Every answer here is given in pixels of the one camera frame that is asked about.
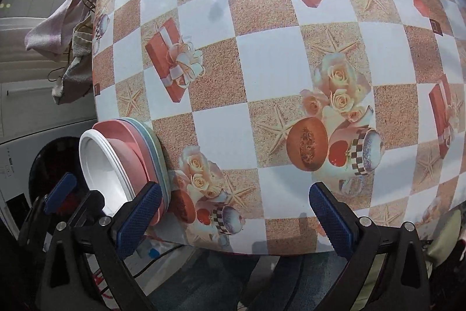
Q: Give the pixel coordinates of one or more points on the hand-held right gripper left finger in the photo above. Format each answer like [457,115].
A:
[140,220]

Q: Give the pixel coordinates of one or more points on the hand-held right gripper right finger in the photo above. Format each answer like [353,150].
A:
[329,220]

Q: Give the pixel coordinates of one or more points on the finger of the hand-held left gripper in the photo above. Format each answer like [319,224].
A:
[32,223]
[60,192]

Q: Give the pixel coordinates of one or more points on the white bowl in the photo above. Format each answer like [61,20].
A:
[119,170]
[96,169]
[124,172]

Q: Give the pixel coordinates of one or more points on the light green plate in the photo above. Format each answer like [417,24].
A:
[162,174]

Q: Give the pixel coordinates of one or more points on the pink plate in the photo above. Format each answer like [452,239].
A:
[135,165]

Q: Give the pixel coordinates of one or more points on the light blue plate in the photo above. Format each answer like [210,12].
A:
[154,165]

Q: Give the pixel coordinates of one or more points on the white washing machine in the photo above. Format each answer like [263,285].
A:
[14,165]

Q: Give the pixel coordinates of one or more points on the person's jeans leg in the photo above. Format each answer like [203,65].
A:
[218,282]

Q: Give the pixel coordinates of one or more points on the pink towel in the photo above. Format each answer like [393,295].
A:
[54,26]

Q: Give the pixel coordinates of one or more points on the checkered printed tablecloth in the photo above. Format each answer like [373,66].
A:
[269,52]

